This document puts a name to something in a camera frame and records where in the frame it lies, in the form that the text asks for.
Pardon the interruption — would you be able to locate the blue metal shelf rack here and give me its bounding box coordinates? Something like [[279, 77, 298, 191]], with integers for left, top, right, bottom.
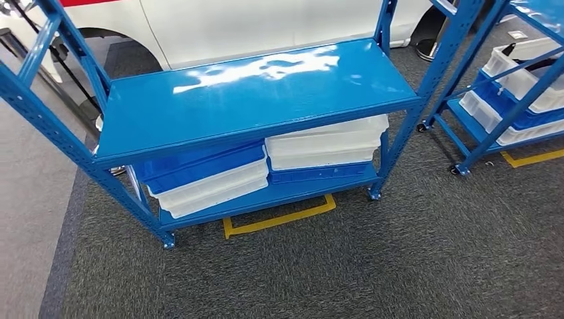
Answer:
[[416, 0, 564, 177], [0, 0, 486, 251]]

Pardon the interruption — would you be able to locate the white plastic tray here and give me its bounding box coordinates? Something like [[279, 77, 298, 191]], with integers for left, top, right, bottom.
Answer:
[[146, 147, 270, 220], [264, 114, 391, 172]]

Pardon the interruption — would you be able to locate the yellow floor tape square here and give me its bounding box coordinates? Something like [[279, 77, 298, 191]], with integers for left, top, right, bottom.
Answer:
[[499, 148, 564, 169], [221, 193, 337, 241]]

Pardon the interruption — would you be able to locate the white car body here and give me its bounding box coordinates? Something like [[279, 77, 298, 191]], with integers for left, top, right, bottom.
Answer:
[[0, 0, 435, 85]]

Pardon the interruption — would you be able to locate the white plastic bin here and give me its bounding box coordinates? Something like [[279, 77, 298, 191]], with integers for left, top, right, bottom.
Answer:
[[458, 90, 564, 148]]

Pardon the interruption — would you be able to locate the black tool in bin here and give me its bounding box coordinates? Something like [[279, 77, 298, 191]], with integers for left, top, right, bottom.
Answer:
[[501, 42, 559, 72]]

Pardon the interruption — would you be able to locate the chrome stanchion post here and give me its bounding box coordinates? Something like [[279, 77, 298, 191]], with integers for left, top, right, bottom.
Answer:
[[9, 0, 103, 114], [0, 27, 98, 138], [415, 6, 450, 63]]

